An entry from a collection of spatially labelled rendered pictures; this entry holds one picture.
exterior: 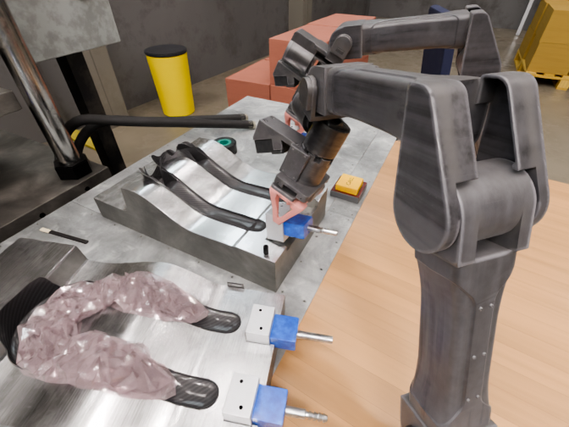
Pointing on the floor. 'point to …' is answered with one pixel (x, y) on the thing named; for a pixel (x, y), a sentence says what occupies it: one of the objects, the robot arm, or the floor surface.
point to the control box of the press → (73, 53)
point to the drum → (171, 78)
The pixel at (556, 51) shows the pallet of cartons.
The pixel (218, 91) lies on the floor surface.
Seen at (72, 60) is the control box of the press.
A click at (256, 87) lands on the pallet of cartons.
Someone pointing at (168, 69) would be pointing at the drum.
